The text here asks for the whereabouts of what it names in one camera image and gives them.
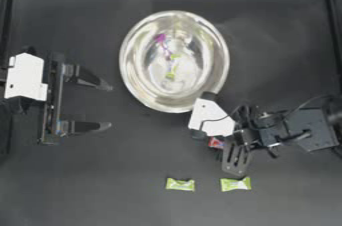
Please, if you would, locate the red candy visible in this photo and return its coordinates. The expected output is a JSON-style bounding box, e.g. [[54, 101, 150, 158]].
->
[[209, 137, 227, 150]]

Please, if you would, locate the green candy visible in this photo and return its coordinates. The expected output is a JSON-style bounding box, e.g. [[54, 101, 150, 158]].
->
[[219, 175, 253, 193], [165, 177, 197, 193], [163, 53, 183, 82]]

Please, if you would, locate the purple candy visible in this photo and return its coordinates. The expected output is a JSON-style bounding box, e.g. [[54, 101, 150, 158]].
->
[[153, 33, 174, 58]]

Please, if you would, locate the steel bowl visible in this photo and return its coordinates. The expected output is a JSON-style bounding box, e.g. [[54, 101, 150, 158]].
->
[[118, 9, 231, 114]]

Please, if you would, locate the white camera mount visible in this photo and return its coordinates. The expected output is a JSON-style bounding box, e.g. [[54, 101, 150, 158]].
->
[[187, 97, 237, 138], [3, 52, 50, 102]]

